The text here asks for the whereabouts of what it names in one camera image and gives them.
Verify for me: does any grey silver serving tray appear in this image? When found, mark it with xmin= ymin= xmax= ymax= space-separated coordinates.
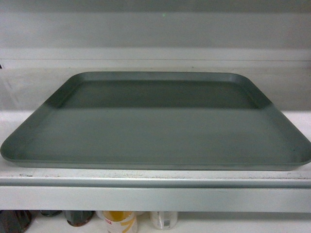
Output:
xmin=1 ymin=72 xmax=311 ymax=170

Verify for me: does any yellow juice bottle right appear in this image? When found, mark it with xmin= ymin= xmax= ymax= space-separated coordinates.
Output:
xmin=150 ymin=211 xmax=178 ymax=230

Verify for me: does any orange juice bottle front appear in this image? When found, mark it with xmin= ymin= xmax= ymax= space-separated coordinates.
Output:
xmin=101 ymin=211 xmax=138 ymax=233

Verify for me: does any dark tea bottle labelled right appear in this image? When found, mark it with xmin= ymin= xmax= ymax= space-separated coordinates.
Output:
xmin=63 ymin=210 xmax=94 ymax=227

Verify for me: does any dark tea bottle middle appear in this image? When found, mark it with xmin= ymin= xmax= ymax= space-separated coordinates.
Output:
xmin=40 ymin=210 xmax=62 ymax=217

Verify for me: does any dark tea bottle front left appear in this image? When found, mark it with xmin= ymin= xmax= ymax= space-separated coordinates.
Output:
xmin=0 ymin=210 xmax=32 ymax=233

